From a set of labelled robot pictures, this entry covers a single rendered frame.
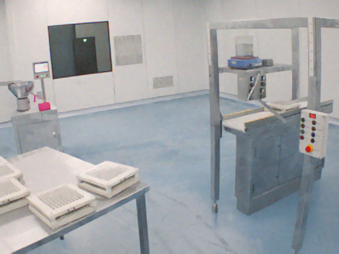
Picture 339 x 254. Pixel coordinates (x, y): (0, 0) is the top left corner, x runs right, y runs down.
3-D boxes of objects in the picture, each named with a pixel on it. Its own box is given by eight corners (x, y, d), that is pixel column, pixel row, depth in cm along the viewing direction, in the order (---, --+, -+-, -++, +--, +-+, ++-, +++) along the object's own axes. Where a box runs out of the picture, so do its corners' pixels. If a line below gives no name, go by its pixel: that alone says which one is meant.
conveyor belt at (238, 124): (243, 133, 245) (243, 127, 244) (222, 126, 267) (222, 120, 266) (333, 106, 303) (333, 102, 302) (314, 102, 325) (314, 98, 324)
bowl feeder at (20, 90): (12, 114, 407) (8, 86, 399) (10, 109, 439) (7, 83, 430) (47, 108, 427) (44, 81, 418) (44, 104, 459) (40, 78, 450)
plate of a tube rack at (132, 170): (108, 189, 157) (108, 185, 157) (75, 178, 172) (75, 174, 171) (139, 171, 176) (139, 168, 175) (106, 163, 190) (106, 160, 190)
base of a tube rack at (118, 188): (109, 198, 158) (108, 194, 158) (77, 186, 173) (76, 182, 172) (140, 180, 177) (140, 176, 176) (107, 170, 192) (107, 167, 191)
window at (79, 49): (52, 79, 683) (47, 26, 655) (52, 79, 684) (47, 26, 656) (112, 71, 738) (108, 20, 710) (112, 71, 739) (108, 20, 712)
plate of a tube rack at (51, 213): (50, 219, 130) (49, 215, 130) (27, 200, 148) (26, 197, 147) (96, 200, 146) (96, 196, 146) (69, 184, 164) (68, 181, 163)
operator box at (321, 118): (320, 159, 167) (324, 115, 161) (298, 151, 182) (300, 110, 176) (326, 156, 170) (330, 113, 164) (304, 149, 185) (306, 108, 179)
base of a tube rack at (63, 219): (52, 229, 131) (51, 225, 131) (29, 210, 149) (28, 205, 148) (97, 210, 147) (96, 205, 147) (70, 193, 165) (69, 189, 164)
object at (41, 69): (38, 106, 442) (32, 62, 427) (37, 105, 451) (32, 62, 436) (53, 104, 451) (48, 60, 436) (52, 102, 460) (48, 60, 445)
